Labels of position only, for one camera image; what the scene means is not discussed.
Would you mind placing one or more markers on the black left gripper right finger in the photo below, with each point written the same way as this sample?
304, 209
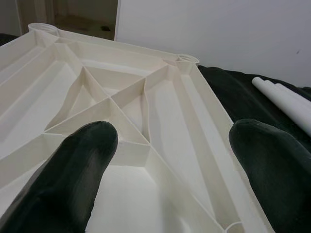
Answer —
279, 184

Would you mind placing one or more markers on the black table cloth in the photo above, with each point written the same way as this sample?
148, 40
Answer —
230, 92

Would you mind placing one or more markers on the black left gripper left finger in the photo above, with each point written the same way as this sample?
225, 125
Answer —
56, 189

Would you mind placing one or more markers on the white plastic table top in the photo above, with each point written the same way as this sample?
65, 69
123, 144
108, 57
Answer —
170, 109

